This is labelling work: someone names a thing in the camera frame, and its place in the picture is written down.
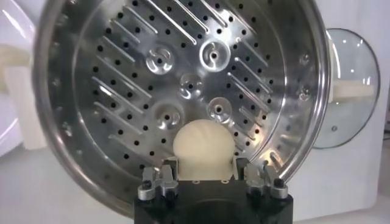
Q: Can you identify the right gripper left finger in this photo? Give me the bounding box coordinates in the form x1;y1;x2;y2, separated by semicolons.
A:
137;158;180;201

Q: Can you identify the white steamed baozi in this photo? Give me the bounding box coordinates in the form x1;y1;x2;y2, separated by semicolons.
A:
172;119;236;182

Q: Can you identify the glass lid with cream handle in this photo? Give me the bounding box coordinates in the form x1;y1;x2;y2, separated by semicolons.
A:
313;27;381;150

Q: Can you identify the perforated steel steamer basket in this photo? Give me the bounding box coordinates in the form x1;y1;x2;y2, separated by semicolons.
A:
0;0;332;219

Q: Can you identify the large white plate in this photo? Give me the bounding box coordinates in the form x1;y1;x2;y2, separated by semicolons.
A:
0;0;37;158

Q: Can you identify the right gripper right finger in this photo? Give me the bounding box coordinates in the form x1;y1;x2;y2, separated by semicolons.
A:
233;157;289;200

